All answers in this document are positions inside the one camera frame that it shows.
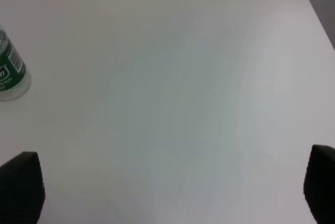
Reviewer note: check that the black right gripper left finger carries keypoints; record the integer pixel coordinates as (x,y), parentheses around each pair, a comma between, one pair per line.
(22,189)

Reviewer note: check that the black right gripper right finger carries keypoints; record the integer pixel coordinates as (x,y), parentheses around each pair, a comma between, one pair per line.
(319,183)

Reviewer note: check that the clear green-label water bottle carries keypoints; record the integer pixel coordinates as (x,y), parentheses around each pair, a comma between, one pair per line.
(15,76)

